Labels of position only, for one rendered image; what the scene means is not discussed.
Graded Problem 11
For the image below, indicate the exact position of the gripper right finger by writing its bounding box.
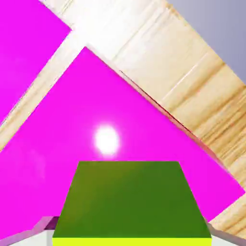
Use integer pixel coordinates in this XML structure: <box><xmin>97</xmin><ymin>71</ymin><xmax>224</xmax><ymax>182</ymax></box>
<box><xmin>204</xmin><ymin>217</ymin><xmax>246</xmax><ymax>246</ymax></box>

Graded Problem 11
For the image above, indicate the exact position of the large magenta box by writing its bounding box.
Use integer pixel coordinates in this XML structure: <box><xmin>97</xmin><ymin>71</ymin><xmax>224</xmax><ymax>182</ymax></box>
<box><xmin>0</xmin><ymin>0</ymin><xmax>73</xmax><ymax>123</ymax></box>
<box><xmin>0</xmin><ymin>46</ymin><xmax>246</xmax><ymax>241</ymax></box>

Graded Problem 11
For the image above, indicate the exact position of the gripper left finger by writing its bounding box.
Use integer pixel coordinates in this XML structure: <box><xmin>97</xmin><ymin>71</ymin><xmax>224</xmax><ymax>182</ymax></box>
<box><xmin>0</xmin><ymin>216</ymin><xmax>60</xmax><ymax>246</ymax></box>

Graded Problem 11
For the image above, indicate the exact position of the small yellow-green cube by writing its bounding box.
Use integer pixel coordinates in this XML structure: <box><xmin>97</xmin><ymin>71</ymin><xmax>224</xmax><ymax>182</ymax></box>
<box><xmin>51</xmin><ymin>160</ymin><xmax>213</xmax><ymax>246</ymax></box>

